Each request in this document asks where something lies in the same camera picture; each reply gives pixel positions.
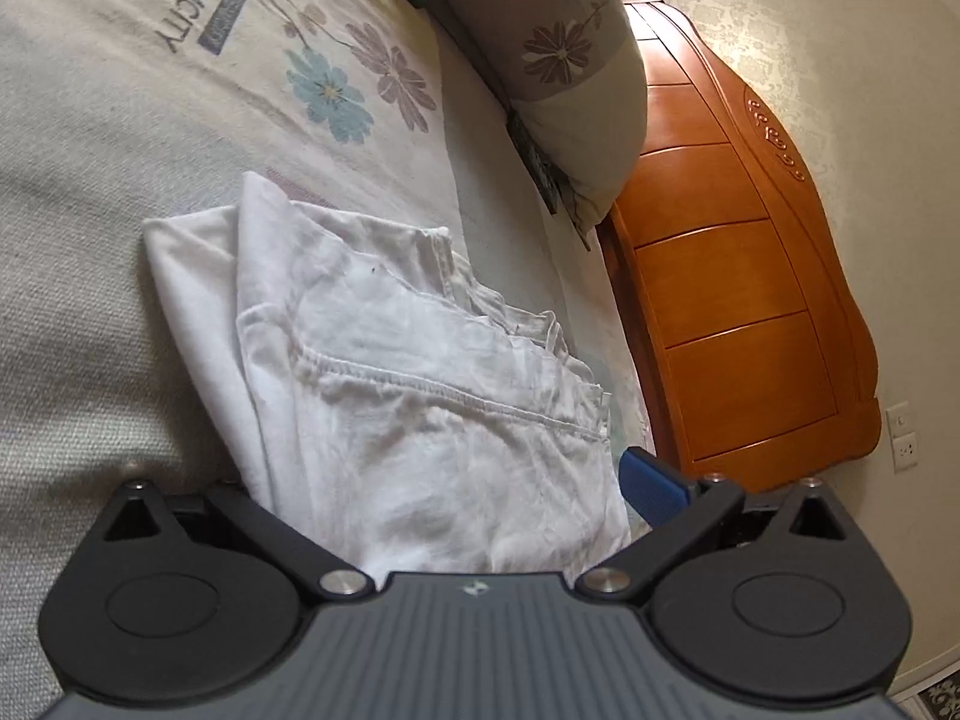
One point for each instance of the white printed long-sleeved shirt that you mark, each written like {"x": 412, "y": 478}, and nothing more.
{"x": 412, "y": 427}

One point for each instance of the wooden bed headboard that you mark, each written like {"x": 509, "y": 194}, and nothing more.
{"x": 735, "y": 277}

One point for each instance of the black remote control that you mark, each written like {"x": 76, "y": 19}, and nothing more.
{"x": 540, "y": 165}

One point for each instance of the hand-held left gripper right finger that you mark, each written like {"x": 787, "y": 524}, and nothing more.
{"x": 649, "y": 484}

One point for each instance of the white wall socket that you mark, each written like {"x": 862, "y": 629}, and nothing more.
{"x": 906, "y": 452}

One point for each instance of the floral patchwork pillow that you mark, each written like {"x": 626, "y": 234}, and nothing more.
{"x": 570, "y": 90}

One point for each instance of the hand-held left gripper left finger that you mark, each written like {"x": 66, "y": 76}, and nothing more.
{"x": 240, "y": 525}

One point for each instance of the white wall switch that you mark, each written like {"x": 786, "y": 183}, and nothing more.
{"x": 898, "y": 418}

